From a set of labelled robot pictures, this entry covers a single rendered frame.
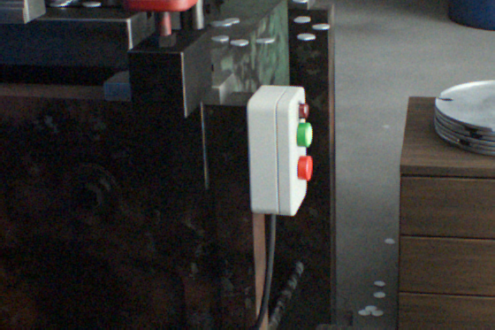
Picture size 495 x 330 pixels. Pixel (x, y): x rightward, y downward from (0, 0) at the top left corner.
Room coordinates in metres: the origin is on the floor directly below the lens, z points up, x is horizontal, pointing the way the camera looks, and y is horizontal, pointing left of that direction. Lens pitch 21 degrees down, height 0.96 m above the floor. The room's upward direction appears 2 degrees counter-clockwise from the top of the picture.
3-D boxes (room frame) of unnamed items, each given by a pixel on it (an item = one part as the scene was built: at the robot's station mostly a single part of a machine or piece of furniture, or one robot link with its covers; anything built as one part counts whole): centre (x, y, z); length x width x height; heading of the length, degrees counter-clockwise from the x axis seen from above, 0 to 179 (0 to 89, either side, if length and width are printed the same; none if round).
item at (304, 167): (1.05, -0.07, 0.54); 0.03 x 0.01 x 0.03; 164
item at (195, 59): (1.01, 0.07, 0.62); 0.10 x 0.06 x 0.20; 164
